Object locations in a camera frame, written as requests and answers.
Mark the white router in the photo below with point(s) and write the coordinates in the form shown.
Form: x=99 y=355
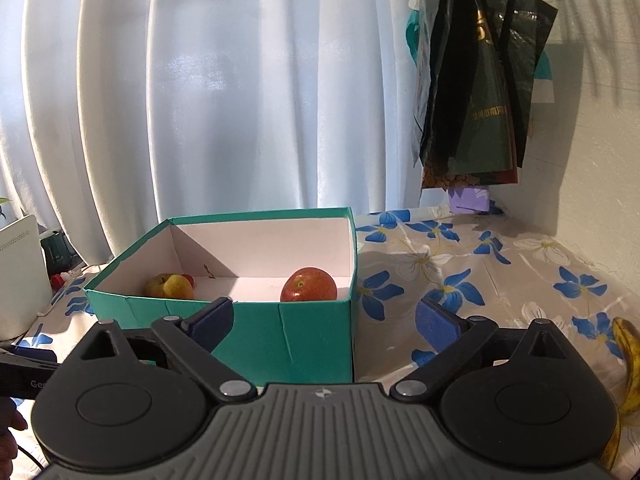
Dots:
x=20 y=275

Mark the yellow banana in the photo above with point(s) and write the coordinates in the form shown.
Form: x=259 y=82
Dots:
x=626 y=385

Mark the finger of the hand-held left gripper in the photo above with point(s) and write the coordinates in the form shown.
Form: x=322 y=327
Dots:
x=35 y=353

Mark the white curtain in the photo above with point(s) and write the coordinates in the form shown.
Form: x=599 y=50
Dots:
x=225 y=95

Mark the black plastic hanging bag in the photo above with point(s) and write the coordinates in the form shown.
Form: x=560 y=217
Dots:
x=525 y=35

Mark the dark green hanging bag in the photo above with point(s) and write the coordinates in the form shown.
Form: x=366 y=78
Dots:
x=480 y=110

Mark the brown patterned hanging bag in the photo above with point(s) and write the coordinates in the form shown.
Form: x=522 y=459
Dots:
x=437 y=178

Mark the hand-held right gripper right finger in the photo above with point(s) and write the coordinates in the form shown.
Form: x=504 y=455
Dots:
x=437 y=325

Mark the teal cardboard box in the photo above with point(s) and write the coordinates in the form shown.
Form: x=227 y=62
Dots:
x=305 y=340

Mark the yellow apple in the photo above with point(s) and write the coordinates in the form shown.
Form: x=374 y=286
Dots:
x=170 y=286

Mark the purple box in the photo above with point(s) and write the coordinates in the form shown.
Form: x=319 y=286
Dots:
x=469 y=200

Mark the floral tablecloth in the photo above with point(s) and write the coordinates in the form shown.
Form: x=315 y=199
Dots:
x=450 y=270

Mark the small red white object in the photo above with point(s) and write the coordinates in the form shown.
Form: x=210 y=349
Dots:
x=62 y=279

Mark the dark green mug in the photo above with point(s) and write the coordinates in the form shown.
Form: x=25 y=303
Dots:
x=59 y=252

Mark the person's left hand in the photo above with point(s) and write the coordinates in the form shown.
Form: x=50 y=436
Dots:
x=9 y=435

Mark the red apple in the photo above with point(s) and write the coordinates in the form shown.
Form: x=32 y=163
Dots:
x=308 y=286

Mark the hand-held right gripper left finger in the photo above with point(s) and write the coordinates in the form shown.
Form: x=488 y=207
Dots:
x=215 y=324

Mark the green plant leaf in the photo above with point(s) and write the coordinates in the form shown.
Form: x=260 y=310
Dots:
x=3 y=203

